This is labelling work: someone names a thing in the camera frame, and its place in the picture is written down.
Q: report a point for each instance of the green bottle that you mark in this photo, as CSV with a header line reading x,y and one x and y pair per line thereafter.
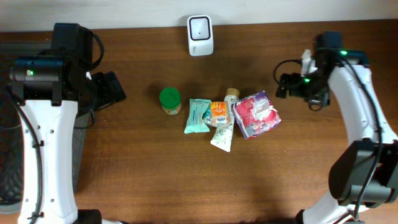
x,y
170,100

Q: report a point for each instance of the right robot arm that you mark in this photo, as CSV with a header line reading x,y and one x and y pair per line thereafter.
x,y
365,175

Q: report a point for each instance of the orange snack packet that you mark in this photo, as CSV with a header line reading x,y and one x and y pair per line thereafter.
x,y
219,113

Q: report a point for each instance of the teal wipes packet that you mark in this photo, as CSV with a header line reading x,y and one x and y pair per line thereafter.
x,y
195,123

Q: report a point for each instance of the white tube with cork cap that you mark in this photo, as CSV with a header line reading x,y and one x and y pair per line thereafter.
x,y
223,136

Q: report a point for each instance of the small teal gum pack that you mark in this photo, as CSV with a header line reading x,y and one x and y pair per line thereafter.
x,y
207,117

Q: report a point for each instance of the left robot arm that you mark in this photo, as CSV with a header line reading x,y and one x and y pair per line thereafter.
x,y
49,91

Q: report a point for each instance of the white barcode scanner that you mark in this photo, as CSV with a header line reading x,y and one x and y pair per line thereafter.
x,y
200,35

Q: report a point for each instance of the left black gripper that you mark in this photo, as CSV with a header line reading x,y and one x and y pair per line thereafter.
x,y
111,88

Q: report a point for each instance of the grey plastic mesh basket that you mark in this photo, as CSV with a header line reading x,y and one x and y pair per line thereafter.
x,y
12,171

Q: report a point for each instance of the red purple tissue pack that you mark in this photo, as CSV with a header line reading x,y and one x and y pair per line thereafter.
x,y
255,114

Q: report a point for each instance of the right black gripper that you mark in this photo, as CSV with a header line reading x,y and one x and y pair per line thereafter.
x,y
317,98

